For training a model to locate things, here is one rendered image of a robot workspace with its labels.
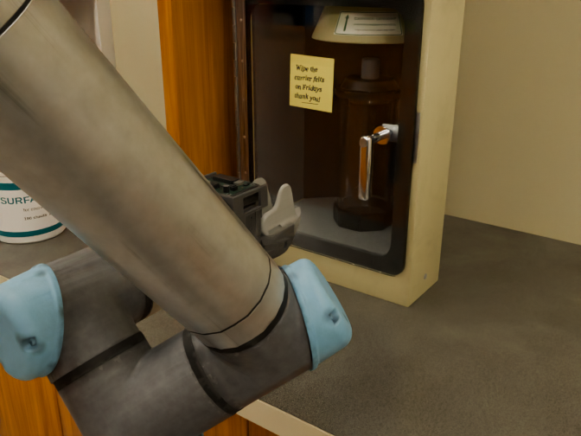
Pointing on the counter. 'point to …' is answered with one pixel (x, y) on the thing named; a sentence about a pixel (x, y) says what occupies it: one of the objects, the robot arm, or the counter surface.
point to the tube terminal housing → (360, 276)
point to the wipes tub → (23, 216)
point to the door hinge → (236, 97)
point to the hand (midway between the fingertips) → (290, 217)
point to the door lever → (381, 135)
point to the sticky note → (311, 82)
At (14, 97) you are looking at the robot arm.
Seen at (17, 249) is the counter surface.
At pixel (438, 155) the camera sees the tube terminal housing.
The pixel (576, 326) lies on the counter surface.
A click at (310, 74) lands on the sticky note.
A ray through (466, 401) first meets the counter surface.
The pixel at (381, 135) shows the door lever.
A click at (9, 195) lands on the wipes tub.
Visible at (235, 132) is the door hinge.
